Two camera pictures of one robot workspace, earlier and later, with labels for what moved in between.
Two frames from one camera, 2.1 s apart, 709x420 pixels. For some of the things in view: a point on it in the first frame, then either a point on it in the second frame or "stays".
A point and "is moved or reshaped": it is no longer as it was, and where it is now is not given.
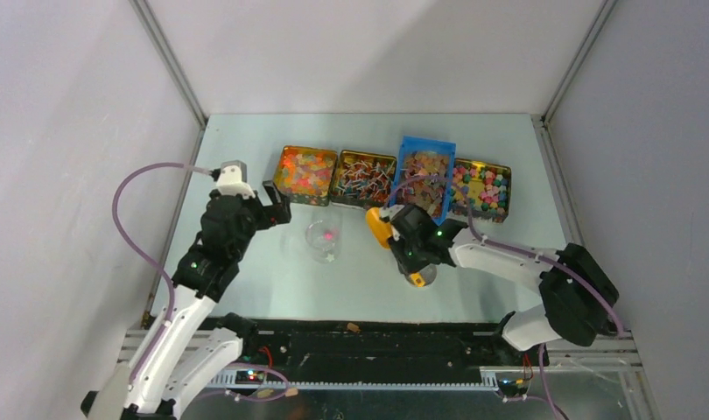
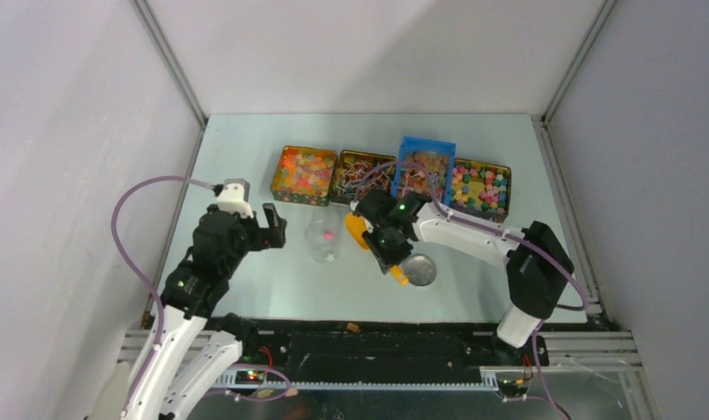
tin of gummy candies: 305,174 stays
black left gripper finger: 280,211 -> 273,236
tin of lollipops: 362,178 stays
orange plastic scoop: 381,229 is moved or reshaped
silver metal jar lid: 422,277 stays
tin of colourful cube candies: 488,187 stays
